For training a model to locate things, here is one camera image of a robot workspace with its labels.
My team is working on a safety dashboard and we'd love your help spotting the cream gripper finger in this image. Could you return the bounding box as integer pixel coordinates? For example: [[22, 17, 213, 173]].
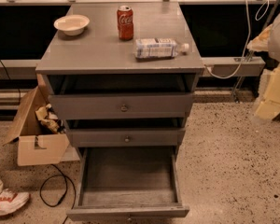
[[251, 64, 280, 124]]

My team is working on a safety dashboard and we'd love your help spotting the clear blue plastic bottle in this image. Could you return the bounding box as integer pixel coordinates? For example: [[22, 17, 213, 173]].
[[133, 38, 189, 59]]

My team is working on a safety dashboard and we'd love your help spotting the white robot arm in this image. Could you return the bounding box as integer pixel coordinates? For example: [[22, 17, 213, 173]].
[[247, 13, 280, 120]]

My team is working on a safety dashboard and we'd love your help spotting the grey top drawer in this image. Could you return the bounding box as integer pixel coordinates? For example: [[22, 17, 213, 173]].
[[49, 93, 193, 119]]

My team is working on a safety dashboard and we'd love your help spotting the grey drawer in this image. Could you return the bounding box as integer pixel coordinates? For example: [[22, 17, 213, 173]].
[[49, 93, 193, 119], [67, 128, 185, 147], [67, 147, 189, 221]]

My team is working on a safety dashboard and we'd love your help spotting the grey drawer cabinet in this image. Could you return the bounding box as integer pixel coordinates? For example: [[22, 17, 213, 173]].
[[36, 3, 203, 134]]

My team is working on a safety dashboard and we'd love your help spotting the grey bottom drawer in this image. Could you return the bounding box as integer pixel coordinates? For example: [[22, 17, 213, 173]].
[[67, 147, 189, 221]]

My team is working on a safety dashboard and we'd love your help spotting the grey middle drawer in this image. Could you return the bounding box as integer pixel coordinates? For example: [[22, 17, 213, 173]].
[[67, 128, 185, 147]]

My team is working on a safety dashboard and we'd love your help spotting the metal stand pole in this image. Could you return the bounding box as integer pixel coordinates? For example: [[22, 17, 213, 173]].
[[231, 0, 280, 104]]

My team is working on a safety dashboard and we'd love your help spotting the red cola can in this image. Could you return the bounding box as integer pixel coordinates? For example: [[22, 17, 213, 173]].
[[117, 6, 133, 40]]

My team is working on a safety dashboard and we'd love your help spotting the white ceramic bowl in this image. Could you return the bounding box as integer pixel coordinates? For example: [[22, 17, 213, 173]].
[[54, 15, 90, 36]]

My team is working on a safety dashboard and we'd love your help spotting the crumpled paper in box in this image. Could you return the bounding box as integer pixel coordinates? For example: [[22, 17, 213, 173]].
[[35, 104, 65, 134]]

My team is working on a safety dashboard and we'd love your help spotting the open cardboard box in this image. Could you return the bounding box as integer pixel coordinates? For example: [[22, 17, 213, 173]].
[[4, 75, 70, 166]]

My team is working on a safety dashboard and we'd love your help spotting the white orange sneaker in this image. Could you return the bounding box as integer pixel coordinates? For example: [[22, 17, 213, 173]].
[[0, 189, 30, 217]]

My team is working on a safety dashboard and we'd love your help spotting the grey wall ledge rail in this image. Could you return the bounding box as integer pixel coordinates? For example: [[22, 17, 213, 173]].
[[0, 56, 265, 80]]

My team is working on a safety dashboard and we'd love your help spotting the white hanging cable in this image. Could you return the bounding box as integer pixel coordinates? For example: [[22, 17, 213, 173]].
[[204, 0, 271, 80]]

